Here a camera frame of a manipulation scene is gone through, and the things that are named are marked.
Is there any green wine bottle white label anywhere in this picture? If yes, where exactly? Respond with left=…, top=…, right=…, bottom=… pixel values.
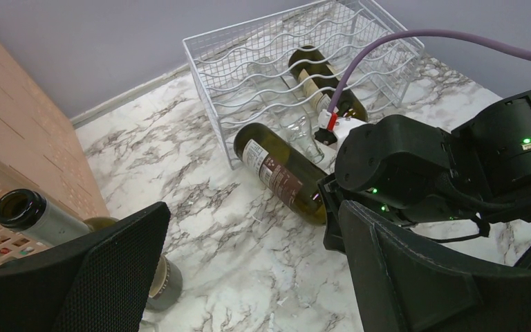
left=288, top=46, right=368, bottom=122

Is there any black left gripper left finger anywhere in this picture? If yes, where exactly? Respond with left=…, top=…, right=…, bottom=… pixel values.
left=0, top=201, right=172, bottom=332

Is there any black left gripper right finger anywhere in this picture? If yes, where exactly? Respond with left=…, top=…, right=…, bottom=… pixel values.
left=339, top=201, right=531, bottom=331

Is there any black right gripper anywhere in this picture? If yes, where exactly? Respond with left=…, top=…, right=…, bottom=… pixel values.
left=318, top=116, right=458, bottom=252

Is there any green bottle grey foil neck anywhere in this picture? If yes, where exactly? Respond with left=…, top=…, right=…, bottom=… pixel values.
left=0, top=189, right=183, bottom=312

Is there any pink plastic organizer basket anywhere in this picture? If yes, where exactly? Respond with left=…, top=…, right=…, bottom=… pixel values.
left=0, top=43, right=109, bottom=264

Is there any green bottle dark red label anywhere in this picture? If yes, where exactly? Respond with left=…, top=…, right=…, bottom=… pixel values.
left=234, top=123, right=327, bottom=225

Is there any clear glass wine bottle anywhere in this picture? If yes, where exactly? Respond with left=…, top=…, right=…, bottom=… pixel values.
left=246, top=57, right=324, bottom=164

